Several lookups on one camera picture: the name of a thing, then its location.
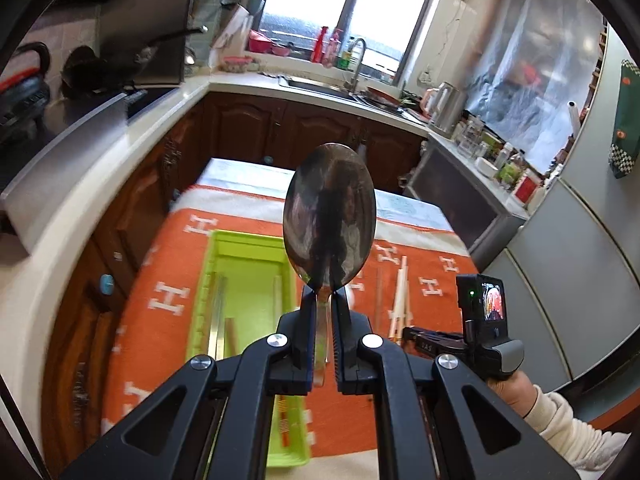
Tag green plastic utensil tray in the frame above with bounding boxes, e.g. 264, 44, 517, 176
185, 229, 313, 468

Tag steel electric kettle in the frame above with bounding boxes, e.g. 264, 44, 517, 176
420, 82, 468, 136

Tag glass jar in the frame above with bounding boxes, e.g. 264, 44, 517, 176
455, 115, 488, 161

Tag wooden cutting board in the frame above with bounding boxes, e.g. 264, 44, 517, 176
212, 7, 256, 61

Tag red plastic bowl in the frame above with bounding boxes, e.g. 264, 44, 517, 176
248, 29, 296, 58

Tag person's right hand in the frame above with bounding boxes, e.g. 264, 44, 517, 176
486, 372, 541, 418

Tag dark brown chopstick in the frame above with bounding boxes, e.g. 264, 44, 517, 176
225, 317, 243, 358

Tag window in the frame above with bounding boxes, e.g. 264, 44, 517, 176
255, 0, 446, 78

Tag pink bottle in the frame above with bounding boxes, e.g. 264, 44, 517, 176
327, 29, 346, 67

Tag person's right forearm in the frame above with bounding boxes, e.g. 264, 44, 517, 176
520, 385, 631, 480

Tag red bottle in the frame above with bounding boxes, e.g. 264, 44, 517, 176
311, 25, 331, 63

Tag stainless steel splash panel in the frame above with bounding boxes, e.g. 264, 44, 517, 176
0, 91, 128, 256

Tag orange patterned blanket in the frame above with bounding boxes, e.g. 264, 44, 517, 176
100, 185, 481, 461

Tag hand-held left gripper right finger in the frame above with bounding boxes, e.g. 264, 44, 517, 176
330, 290, 581, 480

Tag pale checked tablecloth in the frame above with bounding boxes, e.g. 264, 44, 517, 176
197, 157, 451, 233

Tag white kitchen countertop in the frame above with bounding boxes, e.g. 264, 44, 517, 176
0, 72, 431, 441

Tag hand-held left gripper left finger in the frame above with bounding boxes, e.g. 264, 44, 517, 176
60, 287, 321, 480

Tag steel faucet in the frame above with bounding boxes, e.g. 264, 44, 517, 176
342, 37, 368, 93

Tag green label bottle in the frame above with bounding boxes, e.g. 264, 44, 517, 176
495, 152, 526, 186

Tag green checked oven mitt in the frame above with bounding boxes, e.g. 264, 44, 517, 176
607, 60, 640, 180

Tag steel counter cabinet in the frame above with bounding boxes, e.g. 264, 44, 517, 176
402, 135, 531, 261

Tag large steel spoon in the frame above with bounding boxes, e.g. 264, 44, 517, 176
282, 142, 377, 386

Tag red frying pan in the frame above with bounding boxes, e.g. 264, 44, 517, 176
365, 85, 406, 108

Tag brown wooden kitchen cabinets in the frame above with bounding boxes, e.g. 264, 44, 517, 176
42, 92, 431, 461

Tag grey refrigerator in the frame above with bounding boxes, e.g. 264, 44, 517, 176
505, 25, 640, 391

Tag steel sink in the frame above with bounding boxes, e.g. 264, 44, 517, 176
277, 74, 361, 98

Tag clear plastic sheet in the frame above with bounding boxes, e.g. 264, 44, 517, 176
462, 0, 606, 176

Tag red white canister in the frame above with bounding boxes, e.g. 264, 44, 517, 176
512, 170, 543, 206

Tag black red pressure cooker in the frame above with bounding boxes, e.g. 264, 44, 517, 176
0, 42, 53, 146

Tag red lidded container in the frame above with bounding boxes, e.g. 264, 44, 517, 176
222, 55, 261, 73

